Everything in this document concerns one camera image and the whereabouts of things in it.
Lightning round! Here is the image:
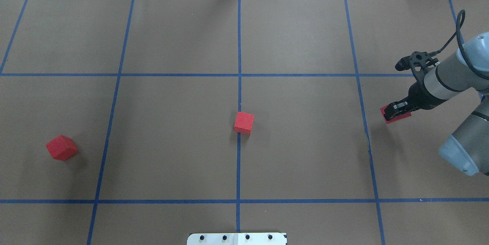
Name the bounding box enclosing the red block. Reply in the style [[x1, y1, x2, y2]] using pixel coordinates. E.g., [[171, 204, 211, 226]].
[[233, 112, 254, 135], [45, 135, 78, 161], [380, 106, 412, 124]]

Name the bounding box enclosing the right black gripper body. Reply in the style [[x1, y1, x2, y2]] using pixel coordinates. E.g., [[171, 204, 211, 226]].
[[406, 82, 445, 112]]

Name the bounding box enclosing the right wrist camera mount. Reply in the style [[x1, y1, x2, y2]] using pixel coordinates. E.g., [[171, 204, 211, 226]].
[[395, 51, 440, 84]]

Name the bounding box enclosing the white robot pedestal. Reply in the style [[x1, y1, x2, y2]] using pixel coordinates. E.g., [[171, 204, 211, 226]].
[[186, 232, 288, 245]]

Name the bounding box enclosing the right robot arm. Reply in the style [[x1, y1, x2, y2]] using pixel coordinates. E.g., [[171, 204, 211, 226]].
[[380, 32, 488, 177]]

